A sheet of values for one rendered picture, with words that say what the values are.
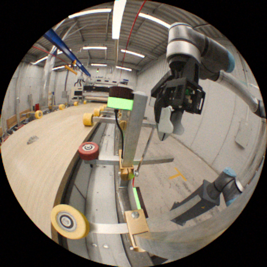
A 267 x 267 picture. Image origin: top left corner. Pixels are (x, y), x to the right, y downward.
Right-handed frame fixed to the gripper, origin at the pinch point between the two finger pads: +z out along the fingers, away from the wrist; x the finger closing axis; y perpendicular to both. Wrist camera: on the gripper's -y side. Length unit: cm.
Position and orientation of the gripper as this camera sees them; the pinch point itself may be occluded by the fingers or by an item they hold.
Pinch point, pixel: (161, 135)
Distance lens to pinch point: 22.9
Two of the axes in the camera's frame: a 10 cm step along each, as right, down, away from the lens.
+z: -1.8, 9.0, 3.9
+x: 9.6, 0.8, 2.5
